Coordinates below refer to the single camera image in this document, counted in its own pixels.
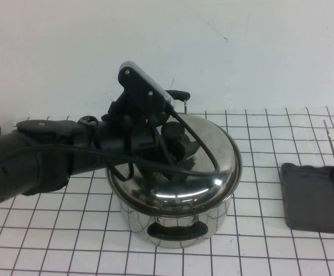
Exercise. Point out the steel pot lid black knob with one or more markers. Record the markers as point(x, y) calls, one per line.
point(216, 149)

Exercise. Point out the grey tray lid rack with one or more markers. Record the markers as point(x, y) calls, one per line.
point(305, 195)

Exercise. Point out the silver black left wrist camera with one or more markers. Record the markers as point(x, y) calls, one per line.
point(144, 83)

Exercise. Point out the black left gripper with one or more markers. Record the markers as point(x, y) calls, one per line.
point(121, 132)

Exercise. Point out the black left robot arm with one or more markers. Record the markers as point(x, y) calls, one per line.
point(26, 161)

